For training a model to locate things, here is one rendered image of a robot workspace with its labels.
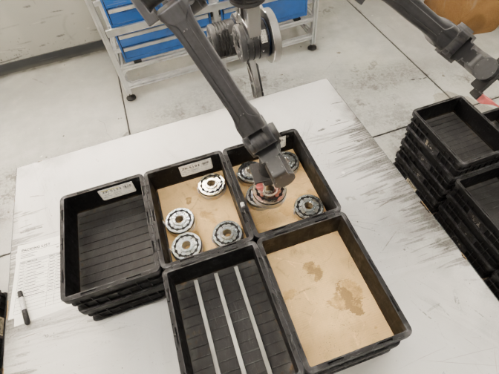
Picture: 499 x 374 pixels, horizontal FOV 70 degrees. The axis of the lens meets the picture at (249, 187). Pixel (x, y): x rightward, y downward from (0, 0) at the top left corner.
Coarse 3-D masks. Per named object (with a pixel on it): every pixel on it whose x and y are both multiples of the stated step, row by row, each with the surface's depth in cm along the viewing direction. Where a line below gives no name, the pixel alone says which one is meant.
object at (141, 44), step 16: (112, 0) 237; (128, 0) 241; (112, 16) 246; (128, 16) 249; (208, 16) 266; (144, 32) 260; (160, 32) 265; (128, 48) 265; (144, 48) 270; (160, 48) 275; (176, 48) 279
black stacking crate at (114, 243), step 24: (96, 192) 128; (72, 216) 128; (96, 216) 132; (120, 216) 131; (144, 216) 130; (72, 240) 121; (96, 240) 126; (120, 240) 125; (144, 240) 124; (72, 264) 116; (96, 264) 120; (120, 264) 120; (144, 264) 119; (72, 288) 110; (120, 288) 110; (144, 288) 115
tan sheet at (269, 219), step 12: (300, 168) 137; (300, 180) 134; (288, 192) 131; (300, 192) 131; (312, 192) 131; (288, 204) 128; (252, 216) 127; (264, 216) 126; (276, 216) 126; (288, 216) 126; (264, 228) 123
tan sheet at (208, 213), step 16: (160, 192) 136; (176, 192) 135; (192, 192) 135; (176, 208) 131; (192, 208) 131; (208, 208) 130; (224, 208) 130; (208, 224) 126; (240, 224) 125; (208, 240) 122
